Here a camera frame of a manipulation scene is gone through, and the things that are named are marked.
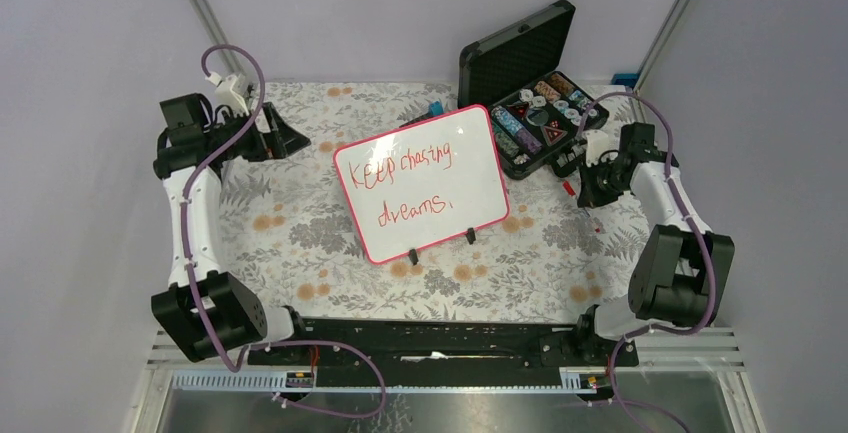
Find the pink framed whiteboard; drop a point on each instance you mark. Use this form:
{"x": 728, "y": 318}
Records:
{"x": 423, "y": 184}

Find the open black chip case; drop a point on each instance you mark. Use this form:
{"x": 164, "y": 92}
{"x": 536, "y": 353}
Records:
{"x": 535, "y": 110}

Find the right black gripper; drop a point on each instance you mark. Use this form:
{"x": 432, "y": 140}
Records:
{"x": 590, "y": 197}

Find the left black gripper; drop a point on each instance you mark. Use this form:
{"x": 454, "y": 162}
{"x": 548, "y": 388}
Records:
{"x": 280, "y": 141}

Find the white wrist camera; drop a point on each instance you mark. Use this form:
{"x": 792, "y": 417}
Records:
{"x": 232, "y": 91}
{"x": 597, "y": 144}

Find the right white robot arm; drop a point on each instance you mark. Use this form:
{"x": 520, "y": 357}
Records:
{"x": 680, "y": 275}

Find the blue building brick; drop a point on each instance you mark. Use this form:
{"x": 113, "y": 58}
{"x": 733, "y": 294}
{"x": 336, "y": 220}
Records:
{"x": 435, "y": 109}

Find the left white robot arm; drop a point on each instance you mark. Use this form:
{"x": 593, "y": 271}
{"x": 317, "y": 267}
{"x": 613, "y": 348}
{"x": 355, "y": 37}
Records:
{"x": 205, "y": 309}

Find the silver red marker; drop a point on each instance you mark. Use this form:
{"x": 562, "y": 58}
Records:
{"x": 584, "y": 213}

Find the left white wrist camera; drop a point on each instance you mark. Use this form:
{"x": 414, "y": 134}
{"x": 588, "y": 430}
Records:
{"x": 232, "y": 91}

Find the red marker cap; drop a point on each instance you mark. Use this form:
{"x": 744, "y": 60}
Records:
{"x": 569, "y": 189}

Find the blue object behind frame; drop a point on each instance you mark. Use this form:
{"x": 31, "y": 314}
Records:
{"x": 628, "y": 80}

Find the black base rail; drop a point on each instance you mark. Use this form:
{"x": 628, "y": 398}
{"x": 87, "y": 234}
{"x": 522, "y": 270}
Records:
{"x": 445, "y": 354}

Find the black whiteboard stand clip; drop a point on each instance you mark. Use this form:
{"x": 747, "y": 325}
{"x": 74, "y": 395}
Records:
{"x": 470, "y": 236}

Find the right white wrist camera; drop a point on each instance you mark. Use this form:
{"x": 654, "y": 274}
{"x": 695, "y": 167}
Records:
{"x": 597, "y": 144}

